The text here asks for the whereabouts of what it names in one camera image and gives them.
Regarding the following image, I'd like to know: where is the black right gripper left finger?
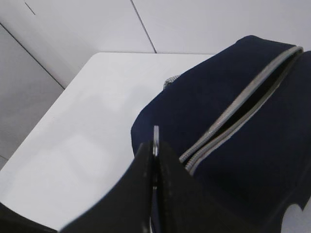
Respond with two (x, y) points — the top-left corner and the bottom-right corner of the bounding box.
(61, 142), (154, 233)

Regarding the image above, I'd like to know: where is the navy blue lunch bag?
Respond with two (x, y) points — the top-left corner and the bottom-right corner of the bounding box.
(131, 35), (311, 233)

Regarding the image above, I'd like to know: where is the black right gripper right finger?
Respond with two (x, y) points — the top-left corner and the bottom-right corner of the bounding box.
(155, 141), (287, 233)

